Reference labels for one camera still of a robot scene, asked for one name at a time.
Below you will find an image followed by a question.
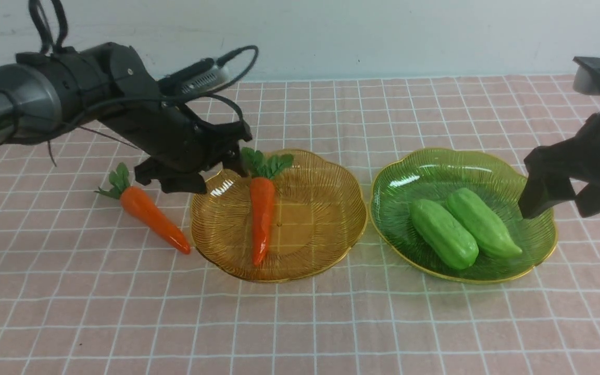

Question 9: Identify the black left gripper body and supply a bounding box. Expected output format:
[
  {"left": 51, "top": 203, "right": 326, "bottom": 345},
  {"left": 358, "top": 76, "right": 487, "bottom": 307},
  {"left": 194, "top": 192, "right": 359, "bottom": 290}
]
[{"left": 99, "top": 78, "right": 252, "bottom": 173}]

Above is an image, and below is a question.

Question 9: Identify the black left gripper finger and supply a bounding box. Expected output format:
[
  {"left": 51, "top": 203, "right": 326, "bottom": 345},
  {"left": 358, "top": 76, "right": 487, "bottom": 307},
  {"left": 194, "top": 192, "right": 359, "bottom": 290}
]
[
  {"left": 134, "top": 158, "right": 207, "bottom": 194},
  {"left": 222, "top": 143, "right": 248, "bottom": 177}
]

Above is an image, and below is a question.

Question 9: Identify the toy carrot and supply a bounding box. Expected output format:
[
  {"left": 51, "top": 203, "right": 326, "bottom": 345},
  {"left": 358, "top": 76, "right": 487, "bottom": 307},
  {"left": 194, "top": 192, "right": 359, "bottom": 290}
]
[
  {"left": 241, "top": 147, "right": 294, "bottom": 267},
  {"left": 95, "top": 163, "right": 191, "bottom": 254}
]

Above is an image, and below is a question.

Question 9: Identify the green toy gourd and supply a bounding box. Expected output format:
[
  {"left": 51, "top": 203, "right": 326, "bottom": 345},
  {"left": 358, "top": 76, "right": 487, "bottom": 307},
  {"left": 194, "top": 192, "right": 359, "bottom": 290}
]
[
  {"left": 409, "top": 199, "right": 479, "bottom": 270},
  {"left": 445, "top": 188, "right": 523, "bottom": 259}
]

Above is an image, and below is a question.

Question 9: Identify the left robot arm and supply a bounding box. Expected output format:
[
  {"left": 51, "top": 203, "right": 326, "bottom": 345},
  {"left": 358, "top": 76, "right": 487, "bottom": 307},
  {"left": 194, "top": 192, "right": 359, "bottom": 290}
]
[{"left": 0, "top": 43, "right": 252, "bottom": 194}]

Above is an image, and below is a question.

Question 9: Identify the amber plastic plate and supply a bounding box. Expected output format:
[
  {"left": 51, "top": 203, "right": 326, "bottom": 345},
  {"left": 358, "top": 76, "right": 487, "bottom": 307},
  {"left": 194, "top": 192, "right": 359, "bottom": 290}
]
[{"left": 190, "top": 149, "right": 368, "bottom": 283}]

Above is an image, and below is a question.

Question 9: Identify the green plastic plate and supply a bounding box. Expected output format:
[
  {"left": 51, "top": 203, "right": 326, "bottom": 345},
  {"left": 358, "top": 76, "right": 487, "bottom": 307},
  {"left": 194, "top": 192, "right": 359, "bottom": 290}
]
[{"left": 370, "top": 148, "right": 558, "bottom": 284}]

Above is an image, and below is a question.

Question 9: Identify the black camera cable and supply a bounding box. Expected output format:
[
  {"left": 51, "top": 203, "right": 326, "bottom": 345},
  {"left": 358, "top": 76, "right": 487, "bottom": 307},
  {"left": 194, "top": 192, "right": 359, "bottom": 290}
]
[{"left": 28, "top": 0, "right": 259, "bottom": 152}]

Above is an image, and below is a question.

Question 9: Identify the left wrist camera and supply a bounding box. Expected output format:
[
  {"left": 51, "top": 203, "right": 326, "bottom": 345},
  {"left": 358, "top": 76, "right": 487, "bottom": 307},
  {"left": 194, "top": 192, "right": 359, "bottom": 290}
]
[{"left": 157, "top": 58, "right": 231, "bottom": 96}]

